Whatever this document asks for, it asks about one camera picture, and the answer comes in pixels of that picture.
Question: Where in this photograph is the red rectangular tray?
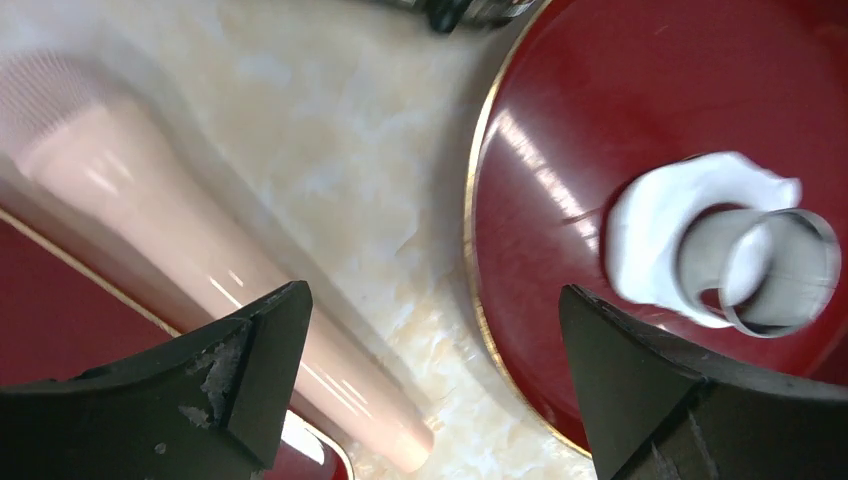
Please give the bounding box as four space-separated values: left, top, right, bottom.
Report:
1 214 353 479

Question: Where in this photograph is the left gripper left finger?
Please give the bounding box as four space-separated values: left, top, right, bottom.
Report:
1 281 313 479

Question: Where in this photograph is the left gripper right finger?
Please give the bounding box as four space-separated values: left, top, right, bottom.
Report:
559 285 847 479

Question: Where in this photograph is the clear glass cup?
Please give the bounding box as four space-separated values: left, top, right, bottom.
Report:
676 208 841 338

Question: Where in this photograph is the white dough ball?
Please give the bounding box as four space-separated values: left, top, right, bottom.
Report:
604 151 802 329

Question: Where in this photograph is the black case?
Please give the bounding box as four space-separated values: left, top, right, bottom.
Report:
379 0 535 34

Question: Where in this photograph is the pink plastic cylinder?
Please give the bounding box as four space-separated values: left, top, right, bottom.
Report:
1 50 434 472

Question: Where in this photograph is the round red tray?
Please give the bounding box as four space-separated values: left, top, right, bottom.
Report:
465 1 847 453

